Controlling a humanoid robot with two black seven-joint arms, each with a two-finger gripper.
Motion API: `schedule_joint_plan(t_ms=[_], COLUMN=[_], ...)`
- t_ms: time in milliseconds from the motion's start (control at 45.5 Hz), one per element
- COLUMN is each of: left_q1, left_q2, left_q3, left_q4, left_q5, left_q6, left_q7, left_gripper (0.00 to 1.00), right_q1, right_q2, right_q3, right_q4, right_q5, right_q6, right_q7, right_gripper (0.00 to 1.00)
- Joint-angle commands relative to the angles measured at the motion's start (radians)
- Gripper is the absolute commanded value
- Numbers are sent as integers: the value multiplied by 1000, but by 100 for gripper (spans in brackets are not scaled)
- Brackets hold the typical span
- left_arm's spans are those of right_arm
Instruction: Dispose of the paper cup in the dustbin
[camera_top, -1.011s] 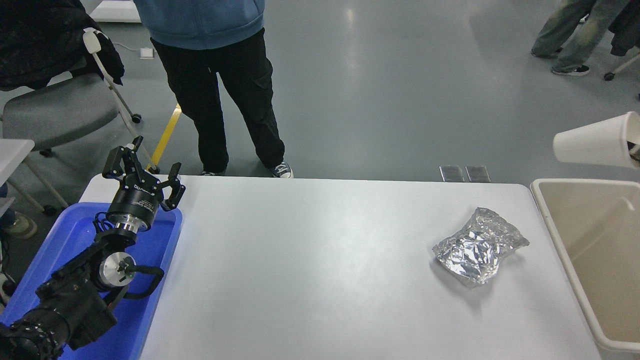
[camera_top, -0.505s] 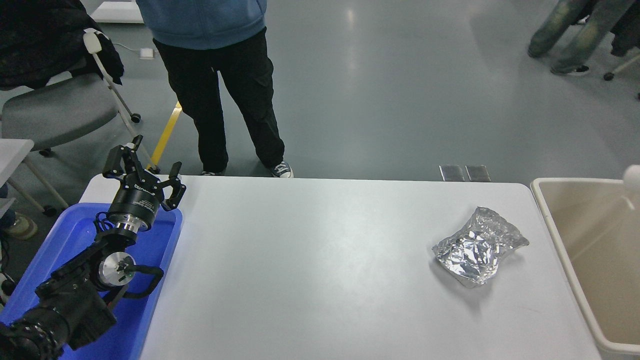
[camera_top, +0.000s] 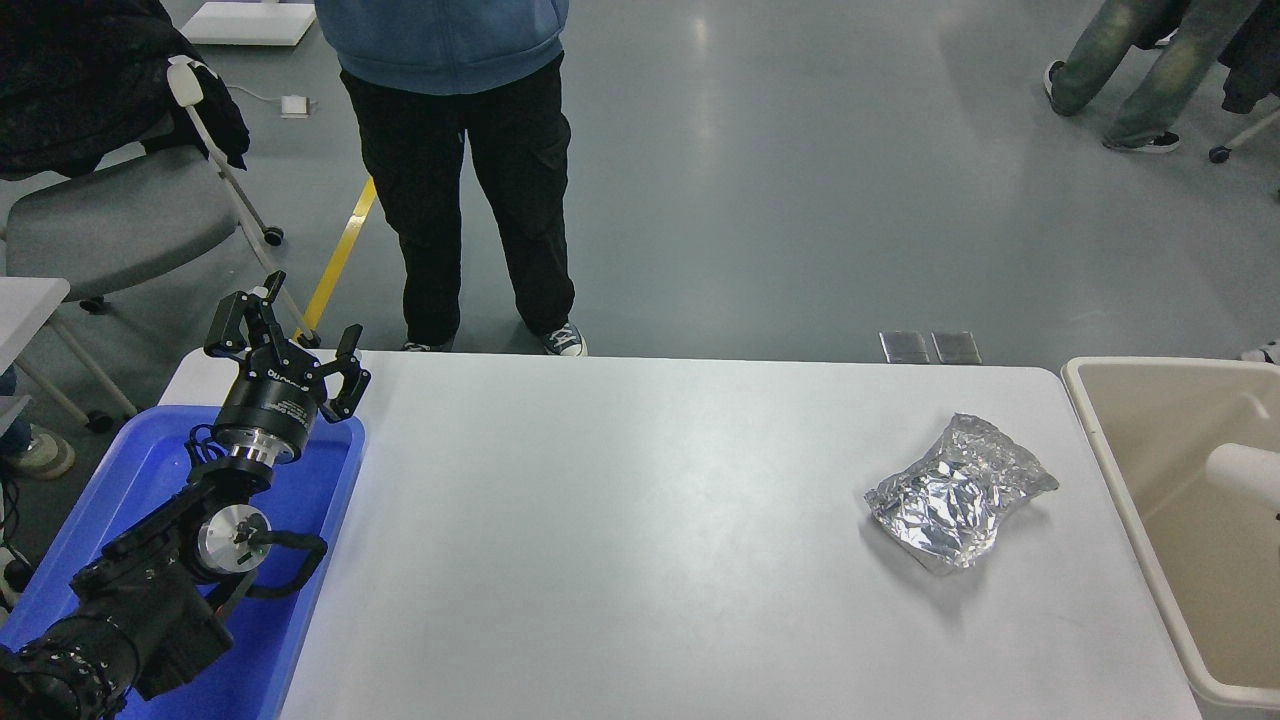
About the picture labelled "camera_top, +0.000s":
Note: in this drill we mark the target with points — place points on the metal floor plate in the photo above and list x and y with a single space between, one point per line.
905 347
955 347

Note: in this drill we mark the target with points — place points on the grey office chair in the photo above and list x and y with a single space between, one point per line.
120 220

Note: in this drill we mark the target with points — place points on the small white table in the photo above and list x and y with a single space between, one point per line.
25 305

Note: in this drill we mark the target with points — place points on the white flat board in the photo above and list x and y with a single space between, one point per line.
245 24

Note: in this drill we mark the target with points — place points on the white power adapter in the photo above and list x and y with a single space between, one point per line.
293 105

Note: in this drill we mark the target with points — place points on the black garment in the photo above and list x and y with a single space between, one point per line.
1255 50

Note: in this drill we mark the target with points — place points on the blue plastic tray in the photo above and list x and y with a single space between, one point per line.
300 520

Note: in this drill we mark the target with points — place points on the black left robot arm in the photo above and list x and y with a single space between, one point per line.
130 600

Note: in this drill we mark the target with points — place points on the crumpled silver foil tray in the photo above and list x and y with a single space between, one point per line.
955 495

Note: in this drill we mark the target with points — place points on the large pale plastic bin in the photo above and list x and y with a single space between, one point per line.
1160 450

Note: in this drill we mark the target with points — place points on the white paper cup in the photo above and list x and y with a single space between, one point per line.
1245 468

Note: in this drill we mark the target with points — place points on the chair leg with castor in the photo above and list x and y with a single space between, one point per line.
1240 135

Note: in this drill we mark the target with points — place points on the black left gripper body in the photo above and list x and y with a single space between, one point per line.
270 398

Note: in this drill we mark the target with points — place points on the black jacket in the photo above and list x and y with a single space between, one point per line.
80 70

